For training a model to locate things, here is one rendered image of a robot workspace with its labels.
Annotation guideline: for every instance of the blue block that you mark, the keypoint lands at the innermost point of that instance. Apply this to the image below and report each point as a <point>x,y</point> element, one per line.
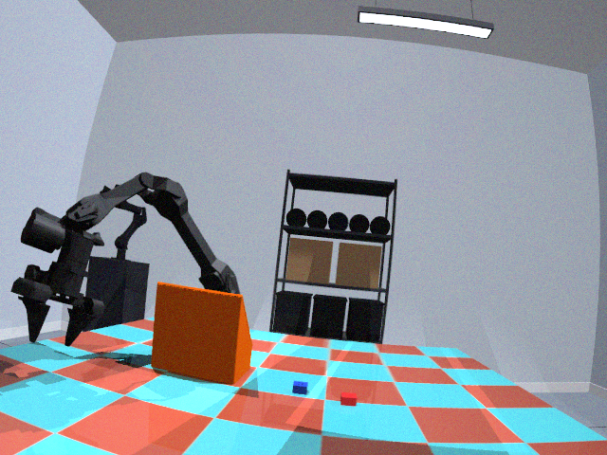
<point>300,387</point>

